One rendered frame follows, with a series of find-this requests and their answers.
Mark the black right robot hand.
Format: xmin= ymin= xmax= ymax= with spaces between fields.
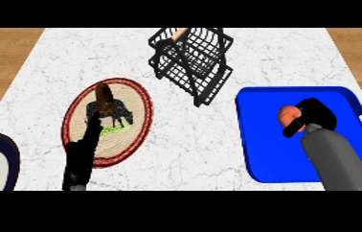
xmin=280 ymin=98 xmax=338 ymax=139

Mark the brown oblong vegetable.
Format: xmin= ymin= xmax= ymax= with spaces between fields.
xmin=92 ymin=82 xmax=115 ymax=115

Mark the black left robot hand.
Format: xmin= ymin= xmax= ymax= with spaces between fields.
xmin=60 ymin=110 xmax=104 ymax=192

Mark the orange squash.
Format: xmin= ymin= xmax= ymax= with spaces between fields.
xmin=277 ymin=104 xmax=307 ymax=133

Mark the black wire tiered basket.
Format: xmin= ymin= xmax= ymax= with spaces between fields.
xmin=147 ymin=27 xmax=234 ymax=108

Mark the blue tray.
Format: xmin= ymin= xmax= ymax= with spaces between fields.
xmin=234 ymin=85 xmax=362 ymax=184

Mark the white plate with dark rim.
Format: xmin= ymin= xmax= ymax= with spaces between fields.
xmin=0 ymin=133 xmax=20 ymax=192

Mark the oval placemat with cow picture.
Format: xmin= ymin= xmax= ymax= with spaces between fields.
xmin=60 ymin=77 xmax=154 ymax=169

